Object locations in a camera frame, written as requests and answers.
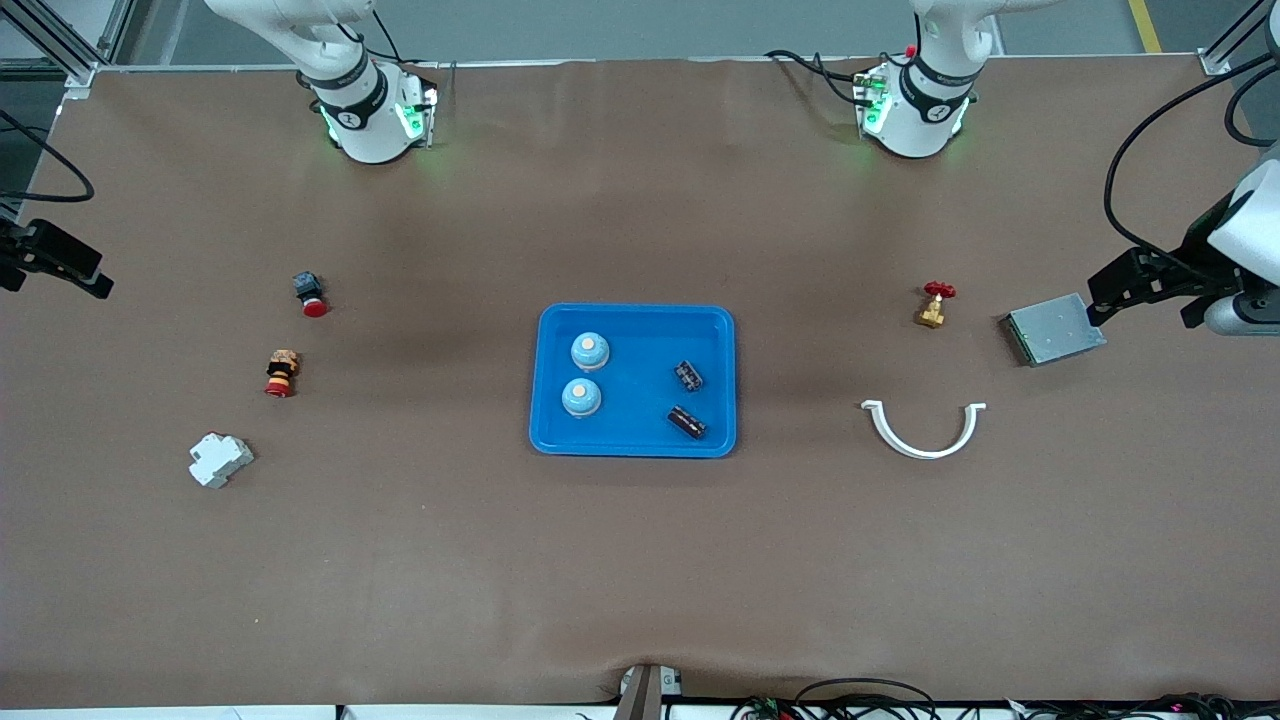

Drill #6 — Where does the blue plastic tray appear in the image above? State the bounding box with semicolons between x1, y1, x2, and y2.
529;303;738;459

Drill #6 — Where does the grey metal box module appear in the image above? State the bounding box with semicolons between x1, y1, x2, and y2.
998;292;1108;368

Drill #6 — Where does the red yellow stacked push button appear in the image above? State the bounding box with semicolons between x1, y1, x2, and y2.
264;348;301;399

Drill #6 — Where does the white circuit breaker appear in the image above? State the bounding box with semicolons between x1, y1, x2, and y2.
188;431;255;490

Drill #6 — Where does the white half-round pipe clamp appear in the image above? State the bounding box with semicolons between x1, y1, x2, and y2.
860;399;988;461

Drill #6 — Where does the brown table mat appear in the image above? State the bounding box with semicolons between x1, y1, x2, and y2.
0;55;1280;706

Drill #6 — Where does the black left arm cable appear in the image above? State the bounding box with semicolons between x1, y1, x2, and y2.
1103;50;1280;271

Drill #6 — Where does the aluminium frame profile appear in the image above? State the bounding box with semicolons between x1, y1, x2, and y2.
0;0;136;101
1198;0;1280;77

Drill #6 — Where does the brass valve with red handle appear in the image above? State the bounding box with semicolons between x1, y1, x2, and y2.
913;281;957;330

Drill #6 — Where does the black cable bundle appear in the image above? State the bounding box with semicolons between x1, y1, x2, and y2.
728;677;1280;720

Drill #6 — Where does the black arm base cable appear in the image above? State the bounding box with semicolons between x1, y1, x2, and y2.
765;48;866;106

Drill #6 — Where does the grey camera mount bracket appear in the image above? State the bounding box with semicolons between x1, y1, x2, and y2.
612;663;686;720

